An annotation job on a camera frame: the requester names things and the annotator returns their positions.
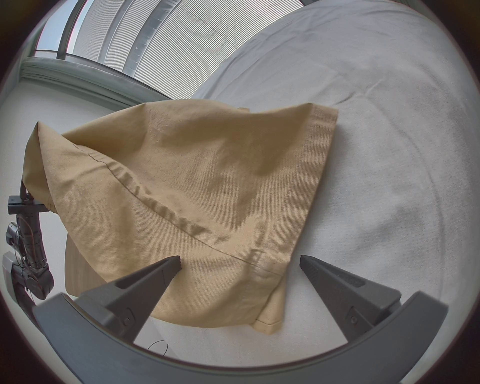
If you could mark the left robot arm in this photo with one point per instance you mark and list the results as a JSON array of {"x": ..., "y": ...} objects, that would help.
[{"x": 37, "y": 281}]

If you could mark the tan shorts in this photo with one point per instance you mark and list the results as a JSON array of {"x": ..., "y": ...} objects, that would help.
[{"x": 187, "y": 180}]

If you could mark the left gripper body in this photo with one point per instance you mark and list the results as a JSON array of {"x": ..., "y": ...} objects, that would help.
[{"x": 30, "y": 236}]

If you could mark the bed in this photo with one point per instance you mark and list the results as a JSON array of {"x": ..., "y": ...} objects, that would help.
[{"x": 375, "y": 150}]

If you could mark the grey-green curtain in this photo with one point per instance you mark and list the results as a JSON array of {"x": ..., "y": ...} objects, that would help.
[{"x": 75, "y": 77}]

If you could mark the window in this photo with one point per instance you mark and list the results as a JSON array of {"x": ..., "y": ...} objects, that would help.
[{"x": 168, "y": 45}]

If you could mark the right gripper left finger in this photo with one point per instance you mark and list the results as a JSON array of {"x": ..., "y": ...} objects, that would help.
[{"x": 131, "y": 296}]

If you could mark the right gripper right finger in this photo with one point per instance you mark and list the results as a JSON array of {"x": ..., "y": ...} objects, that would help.
[{"x": 348, "y": 296}]

